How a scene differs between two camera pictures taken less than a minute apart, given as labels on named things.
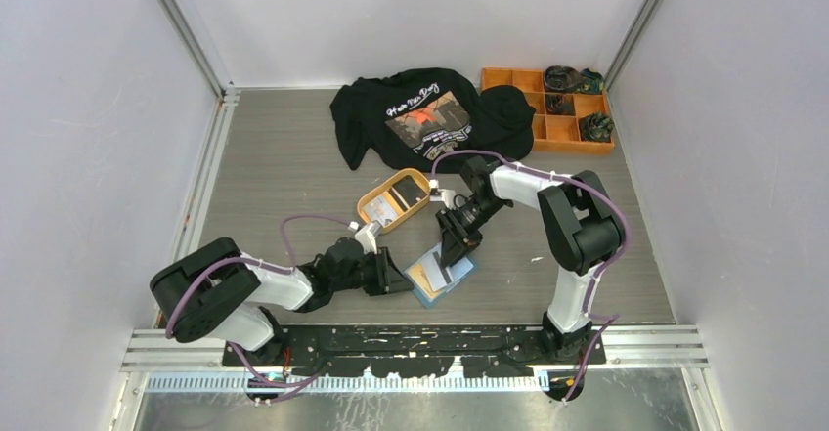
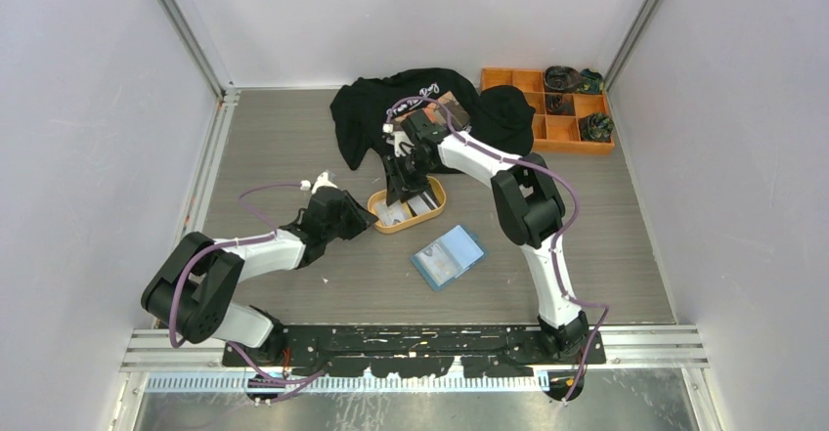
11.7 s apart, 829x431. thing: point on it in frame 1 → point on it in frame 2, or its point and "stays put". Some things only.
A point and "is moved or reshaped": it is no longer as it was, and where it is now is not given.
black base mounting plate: [424, 352] stays put
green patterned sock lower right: [596, 127] stays put
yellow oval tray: [395, 199] is moved or reshaped
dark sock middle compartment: [554, 105] stays put
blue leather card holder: [458, 269] → [449, 257]
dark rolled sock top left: [560, 79] stays put
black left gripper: [387, 278] → [362, 218]
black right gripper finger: [472, 239] → [414, 184]
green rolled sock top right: [592, 81] stays put
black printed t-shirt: [412, 119] stays put
